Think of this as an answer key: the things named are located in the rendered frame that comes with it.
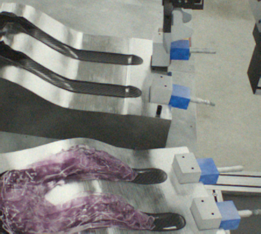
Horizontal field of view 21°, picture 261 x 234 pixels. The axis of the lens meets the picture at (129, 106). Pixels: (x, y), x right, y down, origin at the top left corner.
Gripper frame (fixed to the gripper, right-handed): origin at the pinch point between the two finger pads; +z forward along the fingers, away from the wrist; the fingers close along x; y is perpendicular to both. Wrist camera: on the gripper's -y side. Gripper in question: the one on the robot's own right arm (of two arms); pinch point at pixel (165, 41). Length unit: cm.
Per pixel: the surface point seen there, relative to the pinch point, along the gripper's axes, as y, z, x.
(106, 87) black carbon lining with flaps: -11.5, 5.9, -9.2
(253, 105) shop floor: 40, 86, 117
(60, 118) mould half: -19.8, 8.5, -16.9
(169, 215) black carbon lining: 1.0, 14.6, -37.3
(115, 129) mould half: -9.4, 11.0, -16.7
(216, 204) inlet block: 9.1, 13.8, -35.2
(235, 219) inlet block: 12.2, 14.8, -37.9
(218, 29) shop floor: 29, 77, 171
